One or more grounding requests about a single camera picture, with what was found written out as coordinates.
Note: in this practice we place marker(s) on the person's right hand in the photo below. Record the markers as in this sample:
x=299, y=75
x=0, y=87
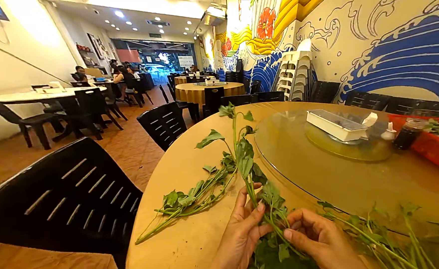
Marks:
x=326, y=241

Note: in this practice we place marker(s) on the person's left hand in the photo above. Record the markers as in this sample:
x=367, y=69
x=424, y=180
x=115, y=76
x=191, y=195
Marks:
x=238, y=239

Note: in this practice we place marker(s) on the person's left index finger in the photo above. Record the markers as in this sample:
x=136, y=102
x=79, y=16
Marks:
x=241, y=201

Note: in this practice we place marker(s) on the person's right fingers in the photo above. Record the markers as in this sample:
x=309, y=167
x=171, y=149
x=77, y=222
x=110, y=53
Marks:
x=308, y=228

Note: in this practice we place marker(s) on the person's right thumb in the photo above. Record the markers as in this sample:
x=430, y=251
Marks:
x=300, y=240

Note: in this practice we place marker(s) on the person's right index finger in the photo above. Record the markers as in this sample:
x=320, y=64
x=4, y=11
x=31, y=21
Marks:
x=309, y=216

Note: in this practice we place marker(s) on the person's left fingers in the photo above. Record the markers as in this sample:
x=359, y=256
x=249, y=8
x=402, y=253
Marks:
x=266, y=229

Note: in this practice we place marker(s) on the long green leafy stem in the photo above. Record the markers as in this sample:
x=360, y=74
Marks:
x=245, y=158

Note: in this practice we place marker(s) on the pile of loose green leaves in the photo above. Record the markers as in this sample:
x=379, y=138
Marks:
x=275, y=254

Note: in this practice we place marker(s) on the round glass turntable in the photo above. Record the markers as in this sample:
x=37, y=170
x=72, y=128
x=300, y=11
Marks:
x=309, y=179

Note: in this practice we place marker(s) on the bunch of trimmed leafy stems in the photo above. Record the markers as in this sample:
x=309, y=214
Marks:
x=189, y=201

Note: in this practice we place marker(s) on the tan tablecloth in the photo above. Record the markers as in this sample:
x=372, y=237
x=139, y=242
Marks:
x=189, y=231

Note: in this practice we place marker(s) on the yellow round turntable base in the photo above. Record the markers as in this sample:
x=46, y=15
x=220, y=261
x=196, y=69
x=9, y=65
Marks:
x=322, y=144

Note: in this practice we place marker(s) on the pile of uncut green stems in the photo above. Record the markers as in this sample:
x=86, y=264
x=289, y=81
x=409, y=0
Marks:
x=386, y=239

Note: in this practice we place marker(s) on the white box with clear lid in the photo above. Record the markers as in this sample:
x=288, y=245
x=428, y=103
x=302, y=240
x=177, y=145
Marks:
x=335, y=127

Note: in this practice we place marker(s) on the black slotted plastic chair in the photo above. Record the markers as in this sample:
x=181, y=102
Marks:
x=425, y=107
x=271, y=96
x=367, y=101
x=159, y=123
x=325, y=91
x=55, y=228
x=238, y=99

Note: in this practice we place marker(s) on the white crumpled tissue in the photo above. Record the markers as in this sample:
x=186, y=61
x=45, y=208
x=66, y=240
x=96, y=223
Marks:
x=370, y=119

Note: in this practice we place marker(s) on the small white toothpick holder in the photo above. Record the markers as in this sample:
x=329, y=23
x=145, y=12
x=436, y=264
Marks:
x=388, y=133

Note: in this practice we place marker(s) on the round table with yellow cloth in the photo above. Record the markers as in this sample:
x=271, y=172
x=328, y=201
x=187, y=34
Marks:
x=193, y=95

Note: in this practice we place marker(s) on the glass jar with dark sauce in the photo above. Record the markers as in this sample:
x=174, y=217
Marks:
x=406, y=138

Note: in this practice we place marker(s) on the stack of black chairs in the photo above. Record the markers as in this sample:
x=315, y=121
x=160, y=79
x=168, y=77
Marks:
x=234, y=77

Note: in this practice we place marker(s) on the red plastic basket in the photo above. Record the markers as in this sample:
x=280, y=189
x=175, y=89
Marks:
x=436, y=153

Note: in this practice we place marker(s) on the stack of white high chairs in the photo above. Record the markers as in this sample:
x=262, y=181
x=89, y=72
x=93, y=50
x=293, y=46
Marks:
x=296, y=71

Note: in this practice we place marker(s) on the large glass shop front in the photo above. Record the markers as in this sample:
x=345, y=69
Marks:
x=159, y=59

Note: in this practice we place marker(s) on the long white-topped table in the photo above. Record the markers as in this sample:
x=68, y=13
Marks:
x=25, y=96

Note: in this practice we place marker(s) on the silver ceiling duct unit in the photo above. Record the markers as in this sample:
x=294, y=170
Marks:
x=213, y=15

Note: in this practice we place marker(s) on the black framed wall picture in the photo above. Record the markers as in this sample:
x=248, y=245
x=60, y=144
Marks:
x=95, y=46

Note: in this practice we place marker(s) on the wall shelf with red items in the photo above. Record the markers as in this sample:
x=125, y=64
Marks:
x=84, y=48

